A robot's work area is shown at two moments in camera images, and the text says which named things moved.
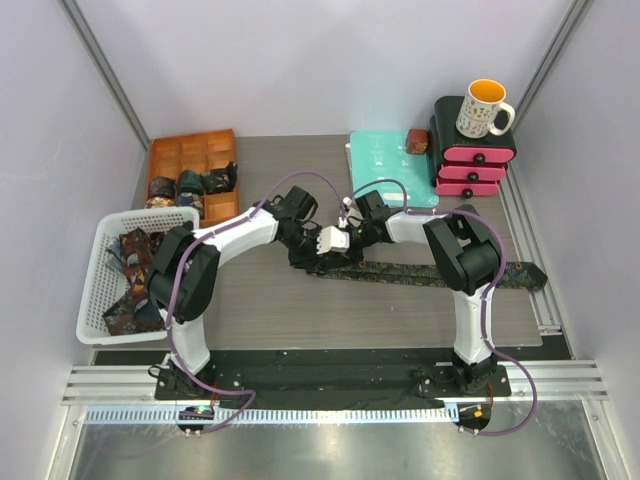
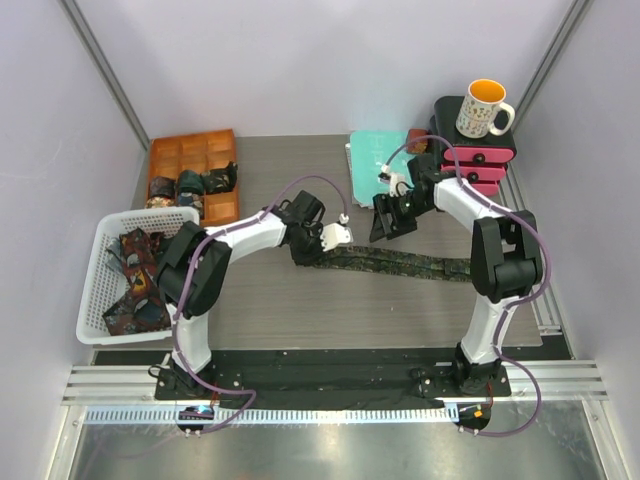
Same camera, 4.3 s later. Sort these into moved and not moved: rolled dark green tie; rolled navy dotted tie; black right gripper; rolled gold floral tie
Moved: black right gripper
Not moved: rolled navy dotted tie; rolled dark green tie; rolled gold floral tie
